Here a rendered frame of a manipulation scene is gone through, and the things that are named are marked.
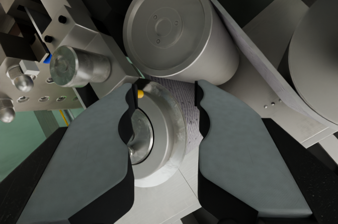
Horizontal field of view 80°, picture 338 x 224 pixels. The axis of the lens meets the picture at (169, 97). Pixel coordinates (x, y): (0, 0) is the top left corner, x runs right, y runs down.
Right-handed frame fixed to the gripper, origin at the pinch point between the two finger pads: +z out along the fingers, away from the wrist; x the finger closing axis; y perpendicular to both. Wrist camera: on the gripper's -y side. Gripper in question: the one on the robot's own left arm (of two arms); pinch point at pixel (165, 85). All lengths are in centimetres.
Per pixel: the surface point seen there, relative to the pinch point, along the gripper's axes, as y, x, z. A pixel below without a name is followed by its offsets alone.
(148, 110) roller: 8.4, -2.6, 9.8
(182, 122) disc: 9.9, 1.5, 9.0
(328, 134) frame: 25.9, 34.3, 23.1
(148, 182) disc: 17.8, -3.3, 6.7
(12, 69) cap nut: 7.0, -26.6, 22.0
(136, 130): 11.0, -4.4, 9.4
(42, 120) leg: 59, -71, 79
